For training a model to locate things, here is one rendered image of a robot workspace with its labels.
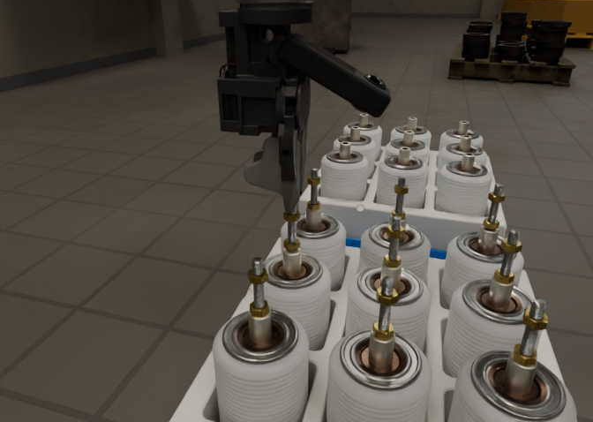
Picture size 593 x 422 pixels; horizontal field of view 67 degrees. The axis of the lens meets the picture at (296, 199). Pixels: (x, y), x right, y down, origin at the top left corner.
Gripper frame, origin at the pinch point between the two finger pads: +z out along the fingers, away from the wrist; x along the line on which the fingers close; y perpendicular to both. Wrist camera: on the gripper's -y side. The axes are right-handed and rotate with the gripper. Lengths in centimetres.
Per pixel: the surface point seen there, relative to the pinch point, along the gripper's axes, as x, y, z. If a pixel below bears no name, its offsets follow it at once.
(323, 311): 2.3, -3.7, 13.5
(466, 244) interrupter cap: -9.5, -21.4, 9.3
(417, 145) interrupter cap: -52, -18, 10
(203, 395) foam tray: 14.0, 7.3, 16.8
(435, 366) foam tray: 5.6, -16.9, 16.7
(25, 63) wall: -214, 212, 22
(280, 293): 4.4, 1.1, 10.0
